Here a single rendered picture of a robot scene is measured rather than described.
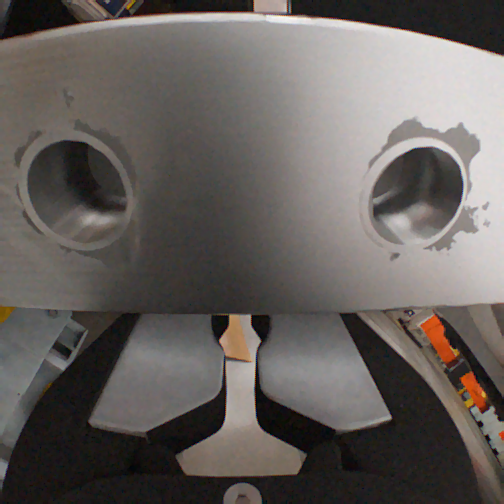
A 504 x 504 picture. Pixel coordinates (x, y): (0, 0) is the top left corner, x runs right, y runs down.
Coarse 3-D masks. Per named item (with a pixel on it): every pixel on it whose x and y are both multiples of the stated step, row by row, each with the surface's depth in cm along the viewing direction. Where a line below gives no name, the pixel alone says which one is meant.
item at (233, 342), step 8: (232, 320) 132; (232, 328) 128; (240, 328) 133; (224, 336) 119; (232, 336) 123; (240, 336) 128; (224, 344) 115; (232, 344) 119; (240, 344) 124; (232, 352) 116; (240, 352) 120; (248, 352) 124; (248, 360) 119
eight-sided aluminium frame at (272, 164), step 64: (0, 64) 3; (64, 64) 3; (128, 64) 3; (192, 64) 3; (256, 64) 3; (320, 64) 3; (384, 64) 3; (448, 64) 3; (0, 128) 3; (64, 128) 3; (128, 128) 3; (192, 128) 3; (256, 128) 3; (320, 128) 3; (384, 128) 3; (448, 128) 3; (0, 192) 3; (64, 192) 4; (128, 192) 3; (192, 192) 4; (256, 192) 4; (320, 192) 4; (384, 192) 8; (448, 192) 4; (0, 256) 4; (64, 256) 4; (128, 256) 4; (192, 256) 4; (256, 256) 4; (320, 256) 4; (384, 256) 4; (448, 256) 4
